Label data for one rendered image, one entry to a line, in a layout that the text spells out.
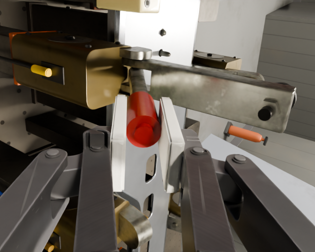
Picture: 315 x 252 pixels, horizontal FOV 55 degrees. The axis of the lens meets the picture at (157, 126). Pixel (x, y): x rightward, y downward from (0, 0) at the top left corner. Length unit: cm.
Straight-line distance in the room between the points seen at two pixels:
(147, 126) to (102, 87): 13
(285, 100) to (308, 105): 460
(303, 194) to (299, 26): 224
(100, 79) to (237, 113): 13
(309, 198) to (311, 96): 180
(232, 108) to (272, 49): 446
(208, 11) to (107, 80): 38
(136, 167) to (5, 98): 31
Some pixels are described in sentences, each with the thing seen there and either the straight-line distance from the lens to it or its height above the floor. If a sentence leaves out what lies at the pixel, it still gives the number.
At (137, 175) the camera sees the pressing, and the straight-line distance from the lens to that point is 51.
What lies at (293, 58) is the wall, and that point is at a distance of 469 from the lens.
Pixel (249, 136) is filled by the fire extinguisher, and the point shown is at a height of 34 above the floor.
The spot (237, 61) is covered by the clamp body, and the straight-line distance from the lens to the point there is 66.
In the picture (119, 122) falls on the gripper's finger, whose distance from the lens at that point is 16.
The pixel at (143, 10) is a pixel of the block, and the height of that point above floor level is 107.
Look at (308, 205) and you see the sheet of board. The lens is 340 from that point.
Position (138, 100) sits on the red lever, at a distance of 21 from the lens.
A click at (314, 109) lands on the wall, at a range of 487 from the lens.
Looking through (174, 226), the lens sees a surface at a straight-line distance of 74.
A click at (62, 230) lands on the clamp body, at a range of 35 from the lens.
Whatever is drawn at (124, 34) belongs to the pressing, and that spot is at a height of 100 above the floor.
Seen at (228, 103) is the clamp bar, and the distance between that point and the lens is 27.
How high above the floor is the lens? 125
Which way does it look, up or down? 30 degrees down
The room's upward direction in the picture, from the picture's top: 109 degrees clockwise
